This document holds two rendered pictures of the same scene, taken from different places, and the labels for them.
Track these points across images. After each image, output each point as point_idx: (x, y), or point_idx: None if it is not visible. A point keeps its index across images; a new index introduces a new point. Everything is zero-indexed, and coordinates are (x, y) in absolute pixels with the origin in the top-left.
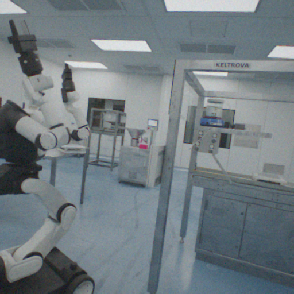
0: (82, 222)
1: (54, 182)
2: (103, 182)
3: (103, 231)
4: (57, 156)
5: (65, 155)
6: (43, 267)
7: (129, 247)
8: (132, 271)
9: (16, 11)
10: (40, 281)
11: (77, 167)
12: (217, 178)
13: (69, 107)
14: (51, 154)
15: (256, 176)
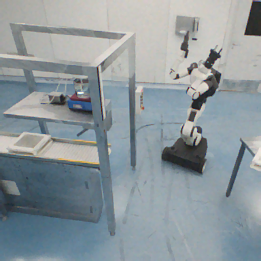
0: (225, 228)
1: (237, 160)
2: None
3: (195, 220)
4: (241, 138)
5: (249, 149)
6: (187, 151)
7: (161, 206)
8: (149, 183)
9: None
10: (181, 145)
11: None
12: (85, 145)
13: (204, 76)
14: (255, 143)
15: (48, 134)
